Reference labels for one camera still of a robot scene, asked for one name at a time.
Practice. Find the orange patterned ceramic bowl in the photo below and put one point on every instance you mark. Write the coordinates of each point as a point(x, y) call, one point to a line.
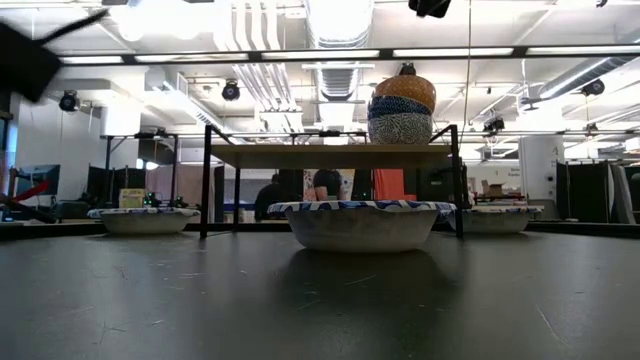
point(407, 90)

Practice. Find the black ceiling spotlight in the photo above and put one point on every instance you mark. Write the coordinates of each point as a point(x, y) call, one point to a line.
point(230, 91)
point(68, 101)
point(407, 67)
point(494, 124)
point(593, 87)

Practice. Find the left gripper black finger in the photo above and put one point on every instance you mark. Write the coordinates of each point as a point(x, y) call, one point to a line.
point(75, 26)

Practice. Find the person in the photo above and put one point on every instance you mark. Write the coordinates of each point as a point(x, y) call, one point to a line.
point(267, 200)
point(327, 182)

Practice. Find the slanted silver air duct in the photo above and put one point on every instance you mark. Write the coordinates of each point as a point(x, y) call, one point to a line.
point(575, 80)

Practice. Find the white pillar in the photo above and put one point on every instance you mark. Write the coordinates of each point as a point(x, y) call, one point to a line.
point(540, 175)

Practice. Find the blue white paper bowl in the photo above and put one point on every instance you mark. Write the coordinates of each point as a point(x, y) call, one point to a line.
point(145, 222)
point(495, 222)
point(360, 227)

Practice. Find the black overhead frame bar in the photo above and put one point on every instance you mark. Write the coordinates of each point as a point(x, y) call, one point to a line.
point(290, 55)

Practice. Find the ribbed silver air duct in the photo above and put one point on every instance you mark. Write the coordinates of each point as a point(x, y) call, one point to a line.
point(336, 82)

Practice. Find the cardboard box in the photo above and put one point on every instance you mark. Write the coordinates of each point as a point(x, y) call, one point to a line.
point(494, 189)

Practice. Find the red partition panel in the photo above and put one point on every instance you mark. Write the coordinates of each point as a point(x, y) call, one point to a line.
point(392, 184)

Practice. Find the dark blue patterned ceramic bowl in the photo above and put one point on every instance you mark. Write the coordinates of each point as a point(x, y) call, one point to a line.
point(400, 106)

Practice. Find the yellow box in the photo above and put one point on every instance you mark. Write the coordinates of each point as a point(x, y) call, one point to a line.
point(131, 198)

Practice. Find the black partition panel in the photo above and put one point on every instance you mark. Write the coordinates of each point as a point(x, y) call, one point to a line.
point(582, 190)
point(100, 185)

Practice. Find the wooden shelf with black frame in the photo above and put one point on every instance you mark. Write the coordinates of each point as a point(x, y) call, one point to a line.
point(330, 156)

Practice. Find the white hanging curtain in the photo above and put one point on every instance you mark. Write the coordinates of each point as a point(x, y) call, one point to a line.
point(619, 195)

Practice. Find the red angled bar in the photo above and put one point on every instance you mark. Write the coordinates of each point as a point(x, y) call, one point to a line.
point(32, 191)

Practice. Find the white grey patterned ceramic bowl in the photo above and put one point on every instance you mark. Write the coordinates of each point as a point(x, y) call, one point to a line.
point(400, 131)

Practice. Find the black metal frame rig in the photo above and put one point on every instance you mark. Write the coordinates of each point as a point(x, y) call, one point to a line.
point(140, 135)

